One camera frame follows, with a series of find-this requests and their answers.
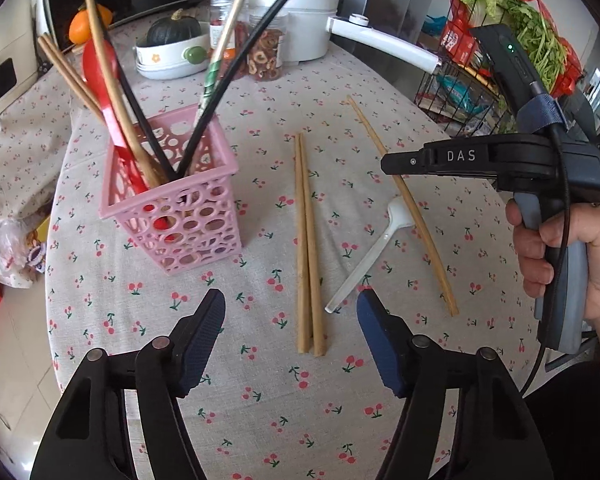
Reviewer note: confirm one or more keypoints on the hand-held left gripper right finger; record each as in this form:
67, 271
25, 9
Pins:
380, 340

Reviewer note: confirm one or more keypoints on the jar of dried fruit slices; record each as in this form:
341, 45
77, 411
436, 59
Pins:
267, 55

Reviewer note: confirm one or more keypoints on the person's right forearm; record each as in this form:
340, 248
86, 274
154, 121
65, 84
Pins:
580, 420

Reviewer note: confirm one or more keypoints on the white ceramic bowl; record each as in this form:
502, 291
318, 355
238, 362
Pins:
165, 60

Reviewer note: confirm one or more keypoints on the red plastic bag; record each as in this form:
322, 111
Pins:
570, 70

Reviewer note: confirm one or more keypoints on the cream air fryer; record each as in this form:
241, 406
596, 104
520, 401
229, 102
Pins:
2, 60

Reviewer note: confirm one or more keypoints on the yellow cardboard box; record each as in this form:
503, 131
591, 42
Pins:
42, 230

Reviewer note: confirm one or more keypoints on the black chopstick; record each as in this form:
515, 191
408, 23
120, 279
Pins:
250, 45
145, 120

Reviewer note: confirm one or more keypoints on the red snack packet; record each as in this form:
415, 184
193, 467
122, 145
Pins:
457, 40

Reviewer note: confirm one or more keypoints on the bunch of cilantro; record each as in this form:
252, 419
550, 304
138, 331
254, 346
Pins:
540, 40

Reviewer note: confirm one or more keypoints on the red plastic spoon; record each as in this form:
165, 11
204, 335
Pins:
100, 75

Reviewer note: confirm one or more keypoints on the white plastic spoon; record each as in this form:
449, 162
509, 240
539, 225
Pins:
375, 255

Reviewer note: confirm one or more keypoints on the small floral print cloth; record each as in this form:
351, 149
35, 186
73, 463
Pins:
15, 170

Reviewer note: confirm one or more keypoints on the pink perforated plastic basket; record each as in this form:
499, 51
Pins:
180, 230

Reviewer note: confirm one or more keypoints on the patterned light chopstick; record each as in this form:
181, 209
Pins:
219, 80
211, 85

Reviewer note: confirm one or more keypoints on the white electric pot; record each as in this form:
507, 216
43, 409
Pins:
305, 15

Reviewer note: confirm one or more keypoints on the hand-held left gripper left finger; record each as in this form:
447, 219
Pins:
202, 340

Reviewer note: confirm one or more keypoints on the cherry print tablecloth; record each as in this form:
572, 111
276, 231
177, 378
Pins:
280, 410

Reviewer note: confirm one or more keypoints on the jar of red chili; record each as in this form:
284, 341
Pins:
220, 25

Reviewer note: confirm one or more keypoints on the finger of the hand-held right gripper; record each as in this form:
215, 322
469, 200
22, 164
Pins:
402, 162

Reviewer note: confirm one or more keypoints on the dark green kabocha squash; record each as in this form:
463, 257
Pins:
172, 30

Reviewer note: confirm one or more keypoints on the person's right hand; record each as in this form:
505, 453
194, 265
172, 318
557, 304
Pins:
590, 260

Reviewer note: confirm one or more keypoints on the large orange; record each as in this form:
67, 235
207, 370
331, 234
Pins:
79, 27

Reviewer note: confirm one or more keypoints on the clear plastic bag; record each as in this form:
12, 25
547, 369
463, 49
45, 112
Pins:
15, 255

